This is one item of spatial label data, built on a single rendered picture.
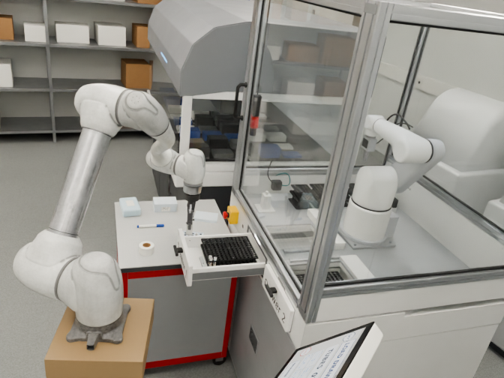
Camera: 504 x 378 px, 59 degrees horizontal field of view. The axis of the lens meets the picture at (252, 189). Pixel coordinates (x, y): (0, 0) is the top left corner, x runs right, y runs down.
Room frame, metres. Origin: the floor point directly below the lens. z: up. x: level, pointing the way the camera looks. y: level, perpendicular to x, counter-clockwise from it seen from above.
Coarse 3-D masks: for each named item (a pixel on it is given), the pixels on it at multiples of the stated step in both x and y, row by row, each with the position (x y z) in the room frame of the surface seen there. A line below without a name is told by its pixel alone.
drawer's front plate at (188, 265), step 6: (180, 234) 1.68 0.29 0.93; (180, 240) 1.66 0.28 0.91; (180, 246) 1.65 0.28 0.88; (186, 246) 1.59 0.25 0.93; (186, 252) 1.55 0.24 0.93; (180, 258) 1.64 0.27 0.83; (186, 258) 1.52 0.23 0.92; (186, 264) 1.51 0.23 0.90; (192, 264) 1.47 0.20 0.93; (186, 270) 1.50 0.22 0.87; (192, 270) 1.47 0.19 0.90; (186, 276) 1.49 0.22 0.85; (186, 282) 1.48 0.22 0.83
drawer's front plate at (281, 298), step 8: (264, 272) 1.55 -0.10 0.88; (272, 272) 1.49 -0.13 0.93; (264, 280) 1.53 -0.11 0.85; (272, 280) 1.46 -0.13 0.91; (264, 288) 1.52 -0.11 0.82; (280, 288) 1.40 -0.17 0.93; (280, 296) 1.37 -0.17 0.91; (272, 304) 1.42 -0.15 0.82; (280, 304) 1.36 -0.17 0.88; (288, 304) 1.31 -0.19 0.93; (280, 312) 1.35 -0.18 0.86; (288, 312) 1.29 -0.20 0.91; (280, 320) 1.33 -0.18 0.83; (288, 320) 1.28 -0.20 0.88; (288, 328) 1.28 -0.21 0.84
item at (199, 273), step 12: (192, 240) 1.73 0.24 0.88; (228, 240) 1.79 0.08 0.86; (252, 240) 1.81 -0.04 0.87; (192, 252) 1.69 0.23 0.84; (240, 264) 1.57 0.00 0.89; (252, 264) 1.58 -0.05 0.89; (264, 264) 1.60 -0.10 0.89; (192, 276) 1.48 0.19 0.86; (204, 276) 1.50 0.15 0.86; (216, 276) 1.52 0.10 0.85; (228, 276) 1.54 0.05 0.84; (240, 276) 1.56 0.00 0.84
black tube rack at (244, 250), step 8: (208, 240) 1.71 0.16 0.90; (216, 240) 1.72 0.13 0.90; (224, 240) 1.73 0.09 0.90; (232, 240) 1.74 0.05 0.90; (240, 240) 1.75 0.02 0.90; (248, 240) 1.76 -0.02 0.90; (208, 248) 1.64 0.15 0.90; (216, 248) 1.65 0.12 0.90; (224, 248) 1.66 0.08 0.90; (232, 248) 1.67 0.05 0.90; (240, 248) 1.68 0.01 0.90; (248, 248) 1.69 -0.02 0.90; (208, 256) 1.62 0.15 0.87; (216, 256) 1.59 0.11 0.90; (224, 256) 1.60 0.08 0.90; (232, 256) 1.61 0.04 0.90; (240, 256) 1.62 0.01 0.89; (248, 256) 1.62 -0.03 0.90; (256, 256) 1.64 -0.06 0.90; (216, 264) 1.58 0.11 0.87; (224, 264) 1.58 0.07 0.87; (232, 264) 1.59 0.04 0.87
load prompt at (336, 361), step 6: (348, 342) 0.92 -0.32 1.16; (342, 348) 0.90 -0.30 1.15; (348, 348) 0.88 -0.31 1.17; (336, 354) 0.88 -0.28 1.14; (342, 354) 0.87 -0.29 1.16; (336, 360) 0.85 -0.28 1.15; (342, 360) 0.83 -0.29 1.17; (330, 366) 0.83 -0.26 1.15; (336, 366) 0.82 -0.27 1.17; (324, 372) 0.82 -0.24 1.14; (330, 372) 0.80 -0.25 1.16
